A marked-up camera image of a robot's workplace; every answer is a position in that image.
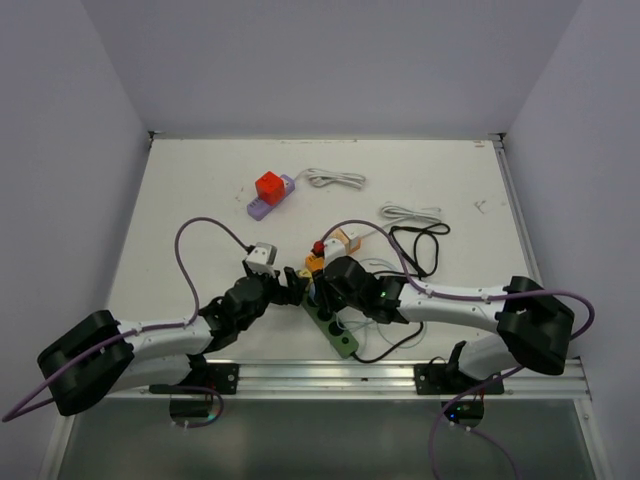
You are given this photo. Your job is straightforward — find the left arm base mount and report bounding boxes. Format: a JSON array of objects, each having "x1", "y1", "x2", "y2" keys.
[{"x1": 149, "y1": 363, "x2": 239, "y2": 395}]

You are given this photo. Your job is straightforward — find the beige cube socket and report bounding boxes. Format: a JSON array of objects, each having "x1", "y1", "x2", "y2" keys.
[{"x1": 332, "y1": 226, "x2": 362, "y2": 255}]

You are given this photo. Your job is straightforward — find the red cube socket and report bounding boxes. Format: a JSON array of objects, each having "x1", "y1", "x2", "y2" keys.
[{"x1": 255, "y1": 171, "x2": 286, "y2": 206}]

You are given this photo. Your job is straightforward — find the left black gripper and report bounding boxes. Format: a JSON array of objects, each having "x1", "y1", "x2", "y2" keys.
[{"x1": 237, "y1": 257, "x2": 308, "y2": 330}]

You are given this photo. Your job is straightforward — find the white coiled cord near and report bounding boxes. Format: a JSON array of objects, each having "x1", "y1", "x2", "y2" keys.
[{"x1": 359, "y1": 202, "x2": 445, "y2": 240}]

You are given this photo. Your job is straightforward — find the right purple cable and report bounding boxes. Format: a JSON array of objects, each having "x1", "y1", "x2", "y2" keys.
[{"x1": 319, "y1": 218, "x2": 597, "y2": 480}]

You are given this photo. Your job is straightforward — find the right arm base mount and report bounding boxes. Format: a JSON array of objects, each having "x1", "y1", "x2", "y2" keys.
[{"x1": 413, "y1": 341, "x2": 505, "y2": 395}]

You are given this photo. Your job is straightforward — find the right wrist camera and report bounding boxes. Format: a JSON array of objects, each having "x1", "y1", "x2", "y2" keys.
[{"x1": 311, "y1": 237, "x2": 347, "y2": 263}]

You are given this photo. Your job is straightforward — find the green power strip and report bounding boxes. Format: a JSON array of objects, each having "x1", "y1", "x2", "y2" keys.
[{"x1": 301, "y1": 294, "x2": 359, "y2": 359}]

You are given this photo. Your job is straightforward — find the black power cord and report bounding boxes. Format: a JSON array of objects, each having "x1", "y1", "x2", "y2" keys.
[{"x1": 355, "y1": 222, "x2": 451, "y2": 363}]

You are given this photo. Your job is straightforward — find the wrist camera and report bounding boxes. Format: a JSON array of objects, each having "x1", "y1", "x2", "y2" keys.
[
  {"x1": 244, "y1": 242, "x2": 277, "y2": 278},
  {"x1": 311, "y1": 237, "x2": 347, "y2": 263}
]

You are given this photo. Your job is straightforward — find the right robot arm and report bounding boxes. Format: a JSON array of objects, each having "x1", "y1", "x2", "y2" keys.
[{"x1": 313, "y1": 256, "x2": 575, "y2": 393}]

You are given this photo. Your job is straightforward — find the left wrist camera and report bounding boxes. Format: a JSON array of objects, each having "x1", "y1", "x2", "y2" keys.
[{"x1": 244, "y1": 242, "x2": 277, "y2": 278}]

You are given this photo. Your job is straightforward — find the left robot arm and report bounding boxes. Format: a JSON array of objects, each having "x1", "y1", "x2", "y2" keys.
[{"x1": 37, "y1": 267, "x2": 309, "y2": 416}]

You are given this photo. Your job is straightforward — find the white coiled cord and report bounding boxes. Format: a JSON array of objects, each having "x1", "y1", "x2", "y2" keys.
[
  {"x1": 359, "y1": 202, "x2": 445, "y2": 240},
  {"x1": 293, "y1": 168, "x2": 368, "y2": 192}
]

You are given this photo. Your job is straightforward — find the purple usb hub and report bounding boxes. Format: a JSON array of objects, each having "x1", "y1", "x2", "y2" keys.
[{"x1": 246, "y1": 171, "x2": 296, "y2": 221}]

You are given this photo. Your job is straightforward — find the purple cable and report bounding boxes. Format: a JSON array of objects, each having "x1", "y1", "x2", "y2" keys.
[
  {"x1": 0, "y1": 217, "x2": 256, "y2": 429},
  {"x1": 319, "y1": 218, "x2": 597, "y2": 480}
]

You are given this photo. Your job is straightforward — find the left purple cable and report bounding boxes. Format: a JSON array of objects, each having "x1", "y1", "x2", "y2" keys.
[{"x1": 0, "y1": 217, "x2": 256, "y2": 429}]

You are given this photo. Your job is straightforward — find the white coiled cord far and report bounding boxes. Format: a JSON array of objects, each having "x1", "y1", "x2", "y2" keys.
[{"x1": 293, "y1": 168, "x2": 368, "y2": 192}]

